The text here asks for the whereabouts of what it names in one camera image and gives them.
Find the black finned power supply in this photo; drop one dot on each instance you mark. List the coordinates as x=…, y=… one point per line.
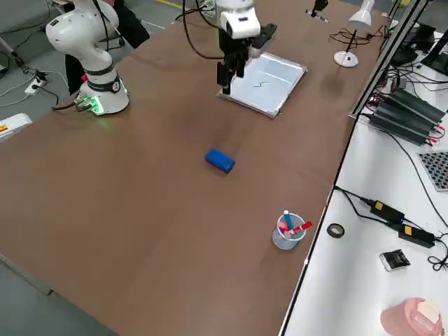
x=406, y=115

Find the white box with red label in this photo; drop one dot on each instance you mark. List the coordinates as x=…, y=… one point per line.
x=12, y=127

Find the clear mesh pen cup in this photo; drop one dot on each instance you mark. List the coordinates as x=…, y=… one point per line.
x=285, y=241

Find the aluminium frame post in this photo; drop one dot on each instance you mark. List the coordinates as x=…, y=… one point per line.
x=385, y=56

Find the person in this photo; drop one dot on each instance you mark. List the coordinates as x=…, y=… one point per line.
x=129, y=24

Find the small black and white box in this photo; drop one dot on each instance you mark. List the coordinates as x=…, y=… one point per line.
x=395, y=260

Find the red marker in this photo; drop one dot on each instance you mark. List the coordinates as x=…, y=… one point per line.
x=301, y=228

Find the black tape roll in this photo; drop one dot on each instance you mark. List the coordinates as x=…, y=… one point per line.
x=335, y=230

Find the silver framed whiteboard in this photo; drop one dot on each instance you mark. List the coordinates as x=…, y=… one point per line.
x=273, y=87

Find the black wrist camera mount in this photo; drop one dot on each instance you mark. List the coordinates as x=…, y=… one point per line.
x=264, y=36

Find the blue marker with white cap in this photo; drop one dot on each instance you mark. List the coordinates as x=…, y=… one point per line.
x=288, y=220

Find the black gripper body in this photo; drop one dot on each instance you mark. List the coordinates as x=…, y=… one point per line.
x=232, y=47
x=320, y=5

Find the blue whiteboard eraser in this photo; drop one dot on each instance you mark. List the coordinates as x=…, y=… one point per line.
x=220, y=160

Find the white desk lamp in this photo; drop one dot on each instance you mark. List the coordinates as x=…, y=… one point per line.
x=360, y=15

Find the white power strip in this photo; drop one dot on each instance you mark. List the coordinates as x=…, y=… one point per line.
x=35, y=87

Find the black power adapter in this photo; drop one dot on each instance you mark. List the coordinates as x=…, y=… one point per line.
x=386, y=210
x=416, y=236

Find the checkerboard calibration sheet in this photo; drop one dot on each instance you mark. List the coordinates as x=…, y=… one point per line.
x=435, y=171

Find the pink tape dispenser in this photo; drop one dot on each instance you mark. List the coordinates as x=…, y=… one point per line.
x=413, y=318

